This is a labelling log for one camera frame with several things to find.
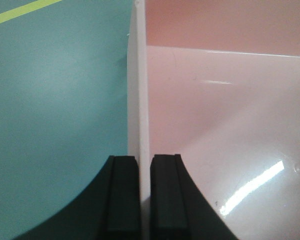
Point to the pink plastic bin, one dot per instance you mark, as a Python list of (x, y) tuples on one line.
[(218, 82)]

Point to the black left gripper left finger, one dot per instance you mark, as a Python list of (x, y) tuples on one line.
[(107, 209)]

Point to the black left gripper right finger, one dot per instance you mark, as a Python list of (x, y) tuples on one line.
[(178, 210)]

